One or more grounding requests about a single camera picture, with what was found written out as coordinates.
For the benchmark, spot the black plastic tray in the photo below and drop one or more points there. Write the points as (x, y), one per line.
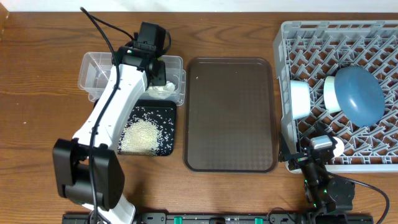
(168, 112)

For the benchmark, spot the mint green bowl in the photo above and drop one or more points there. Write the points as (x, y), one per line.
(329, 95)

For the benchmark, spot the pink cup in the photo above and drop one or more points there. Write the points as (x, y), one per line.
(339, 147)

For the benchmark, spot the clear plastic bin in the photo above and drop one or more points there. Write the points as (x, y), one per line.
(96, 68)

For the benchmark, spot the brown serving tray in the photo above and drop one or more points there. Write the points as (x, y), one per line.
(230, 119)

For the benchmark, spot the white tissue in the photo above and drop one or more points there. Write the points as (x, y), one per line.
(161, 92)

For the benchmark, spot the light blue rice bowl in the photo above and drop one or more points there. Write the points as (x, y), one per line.
(300, 99)

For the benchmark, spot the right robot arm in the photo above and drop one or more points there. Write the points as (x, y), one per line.
(328, 194)

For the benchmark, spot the blue plate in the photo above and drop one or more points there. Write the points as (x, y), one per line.
(359, 96)

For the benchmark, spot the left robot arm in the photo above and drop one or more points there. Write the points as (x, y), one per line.
(87, 170)

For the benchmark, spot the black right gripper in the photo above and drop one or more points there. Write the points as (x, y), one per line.
(285, 154)

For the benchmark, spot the spilled white rice pile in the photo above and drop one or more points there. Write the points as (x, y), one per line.
(141, 137)

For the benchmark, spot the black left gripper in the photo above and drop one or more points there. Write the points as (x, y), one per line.
(161, 79)

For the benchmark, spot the grey dishwasher rack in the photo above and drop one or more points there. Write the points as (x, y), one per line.
(309, 51)

